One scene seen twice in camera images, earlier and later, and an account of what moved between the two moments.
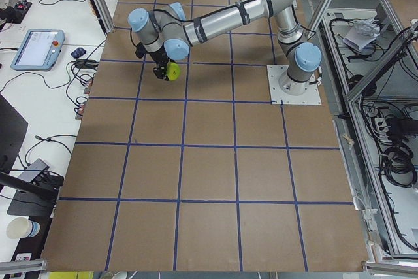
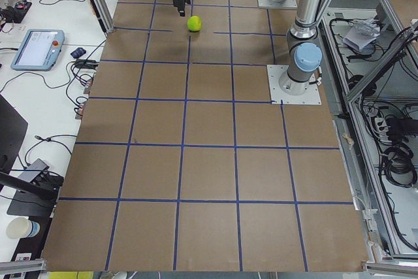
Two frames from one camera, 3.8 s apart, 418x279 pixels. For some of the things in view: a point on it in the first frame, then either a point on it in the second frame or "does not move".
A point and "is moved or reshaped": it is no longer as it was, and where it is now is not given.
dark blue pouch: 78,52 does not move
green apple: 173,71 is moved or reshaped
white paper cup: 22,227 does not move
